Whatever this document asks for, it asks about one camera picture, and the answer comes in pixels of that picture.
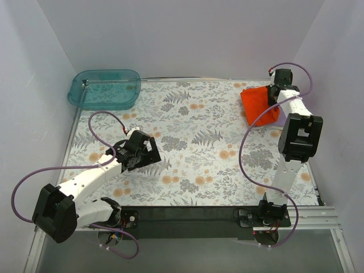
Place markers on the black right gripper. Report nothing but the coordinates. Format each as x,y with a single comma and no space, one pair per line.
273,92

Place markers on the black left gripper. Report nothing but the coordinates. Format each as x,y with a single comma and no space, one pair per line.
144,149

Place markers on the orange t-shirt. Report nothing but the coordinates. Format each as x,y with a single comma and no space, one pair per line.
257,106

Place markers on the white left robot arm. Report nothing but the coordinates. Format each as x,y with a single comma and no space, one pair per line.
61,210

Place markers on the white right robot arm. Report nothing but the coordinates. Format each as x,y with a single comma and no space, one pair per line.
298,142

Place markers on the purple folded t-shirt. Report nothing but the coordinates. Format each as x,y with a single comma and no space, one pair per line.
280,120

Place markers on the floral table mat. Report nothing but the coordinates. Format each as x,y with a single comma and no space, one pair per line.
209,156

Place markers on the teal plastic bin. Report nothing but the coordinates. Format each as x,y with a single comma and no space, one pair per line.
106,89

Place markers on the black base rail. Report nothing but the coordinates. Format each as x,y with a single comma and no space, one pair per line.
171,222

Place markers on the aluminium table frame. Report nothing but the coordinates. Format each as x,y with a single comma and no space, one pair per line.
317,245

